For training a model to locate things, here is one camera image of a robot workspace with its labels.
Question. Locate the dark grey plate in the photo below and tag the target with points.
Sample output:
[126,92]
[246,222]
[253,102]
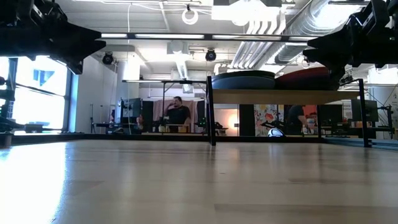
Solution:
[298,87]
[244,72]

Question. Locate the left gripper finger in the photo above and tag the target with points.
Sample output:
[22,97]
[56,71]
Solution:
[76,59]
[77,39]

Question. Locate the blue plate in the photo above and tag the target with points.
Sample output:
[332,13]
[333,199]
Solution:
[244,84]

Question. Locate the large bright window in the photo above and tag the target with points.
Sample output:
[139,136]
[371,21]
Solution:
[40,102]

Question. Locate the silver ventilation duct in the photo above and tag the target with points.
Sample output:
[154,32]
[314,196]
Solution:
[311,18]

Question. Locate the white ceiling pipes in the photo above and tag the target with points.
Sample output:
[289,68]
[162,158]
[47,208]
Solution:
[248,53]

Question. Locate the small black ceiling fixture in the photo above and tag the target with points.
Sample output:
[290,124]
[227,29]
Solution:
[345,80]

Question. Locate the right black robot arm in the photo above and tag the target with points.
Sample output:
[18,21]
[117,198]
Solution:
[393,37]

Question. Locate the wooden shelf with black legs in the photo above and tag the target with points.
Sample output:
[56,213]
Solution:
[280,97]

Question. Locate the black background rig frame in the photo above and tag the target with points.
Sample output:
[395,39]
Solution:
[186,81]

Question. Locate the white round ceiling lamp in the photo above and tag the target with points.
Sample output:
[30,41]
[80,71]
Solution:
[185,21]

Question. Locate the beige curtain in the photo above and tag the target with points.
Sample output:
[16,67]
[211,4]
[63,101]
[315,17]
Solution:
[158,109]

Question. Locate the floral poster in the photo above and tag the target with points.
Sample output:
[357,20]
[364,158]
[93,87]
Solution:
[264,115]

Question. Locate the black partition panel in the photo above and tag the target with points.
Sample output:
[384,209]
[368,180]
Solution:
[246,119]

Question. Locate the long linear ceiling light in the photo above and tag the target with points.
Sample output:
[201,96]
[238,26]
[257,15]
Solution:
[171,36]

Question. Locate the black round ceiling speaker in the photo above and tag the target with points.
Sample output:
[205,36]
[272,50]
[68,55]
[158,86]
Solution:
[108,58]
[210,55]

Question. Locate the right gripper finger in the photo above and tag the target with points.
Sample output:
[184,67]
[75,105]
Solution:
[335,43]
[329,60]

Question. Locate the black monitor on stand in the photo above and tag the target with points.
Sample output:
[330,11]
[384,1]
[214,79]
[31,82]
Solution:
[132,109]
[365,110]

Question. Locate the thin black tripod stand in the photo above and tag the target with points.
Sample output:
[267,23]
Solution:
[92,118]

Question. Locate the person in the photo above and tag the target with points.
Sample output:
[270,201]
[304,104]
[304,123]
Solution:
[178,115]
[295,116]
[140,121]

